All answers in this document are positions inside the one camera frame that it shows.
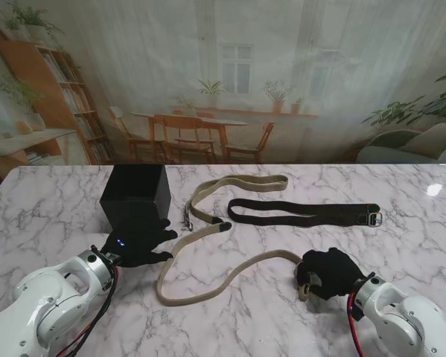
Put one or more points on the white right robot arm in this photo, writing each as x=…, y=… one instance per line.
x=405, y=320

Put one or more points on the beige woven belt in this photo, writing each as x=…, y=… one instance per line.
x=245, y=180
x=196, y=236

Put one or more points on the black belt with silver buckle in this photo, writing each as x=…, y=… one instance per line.
x=301, y=215

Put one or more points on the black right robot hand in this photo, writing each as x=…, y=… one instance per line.
x=334, y=271

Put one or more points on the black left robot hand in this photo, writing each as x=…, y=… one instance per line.
x=137, y=245

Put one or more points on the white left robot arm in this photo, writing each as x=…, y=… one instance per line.
x=40, y=305

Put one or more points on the printed room scene backdrop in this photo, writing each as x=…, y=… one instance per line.
x=222, y=74

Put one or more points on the black belt storage box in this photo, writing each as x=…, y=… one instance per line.
x=133, y=189

